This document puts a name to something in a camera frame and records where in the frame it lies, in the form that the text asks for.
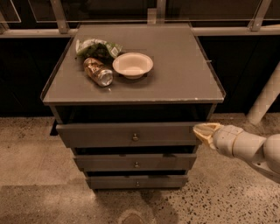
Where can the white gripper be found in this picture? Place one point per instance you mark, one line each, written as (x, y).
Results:
(224, 139)

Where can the grey top drawer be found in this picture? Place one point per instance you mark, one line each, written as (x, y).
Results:
(131, 134)

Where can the grey drawer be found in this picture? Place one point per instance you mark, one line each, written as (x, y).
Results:
(130, 182)
(131, 134)
(135, 162)

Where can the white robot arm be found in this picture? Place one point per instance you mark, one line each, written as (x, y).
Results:
(260, 153)

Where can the grey middle drawer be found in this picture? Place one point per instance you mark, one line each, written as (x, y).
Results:
(135, 162)

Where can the grey drawer cabinet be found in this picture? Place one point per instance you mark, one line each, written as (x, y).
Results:
(180, 88)

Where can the grey bottom drawer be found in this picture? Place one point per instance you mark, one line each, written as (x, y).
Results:
(130, 182)

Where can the white paper bowl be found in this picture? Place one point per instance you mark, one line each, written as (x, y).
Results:
(133, 65)

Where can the crushed metal can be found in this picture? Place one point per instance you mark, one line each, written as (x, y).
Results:
(98, 72)

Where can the green chip bag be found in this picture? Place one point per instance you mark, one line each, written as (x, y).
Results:
(97, 48)

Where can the metal railing frame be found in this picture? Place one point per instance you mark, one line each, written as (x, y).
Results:
(103, 18)

